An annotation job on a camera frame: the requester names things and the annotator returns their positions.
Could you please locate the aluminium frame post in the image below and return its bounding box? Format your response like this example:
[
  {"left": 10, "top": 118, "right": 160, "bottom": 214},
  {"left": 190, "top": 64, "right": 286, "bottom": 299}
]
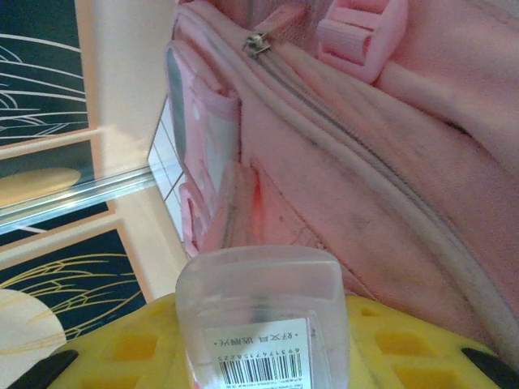
[{"left": 0, "top": 165, "right": 154, "bottom": 237}]

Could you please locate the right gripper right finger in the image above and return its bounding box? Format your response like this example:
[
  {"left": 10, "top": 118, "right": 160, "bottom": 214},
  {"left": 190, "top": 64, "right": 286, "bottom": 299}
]
[{"left": 345, "top": 294, "right": 519, "bottom": 389}]

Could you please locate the white remote control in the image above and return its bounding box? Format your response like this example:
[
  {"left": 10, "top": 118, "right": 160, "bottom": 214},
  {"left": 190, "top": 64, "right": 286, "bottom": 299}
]
[{"left": 174, "top": 245, "right": 350, "bottom": 389}]

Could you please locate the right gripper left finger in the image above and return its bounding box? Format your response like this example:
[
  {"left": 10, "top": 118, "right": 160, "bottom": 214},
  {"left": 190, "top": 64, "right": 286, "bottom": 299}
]
[{"left": 7, "top": 293, "right": 192, "bottom": 389}]

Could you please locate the pink backpack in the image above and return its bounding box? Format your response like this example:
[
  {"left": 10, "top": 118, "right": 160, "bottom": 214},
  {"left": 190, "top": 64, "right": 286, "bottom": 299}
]
[{"left": 164, "top": 0, "right": 519, "bottom": 356}]

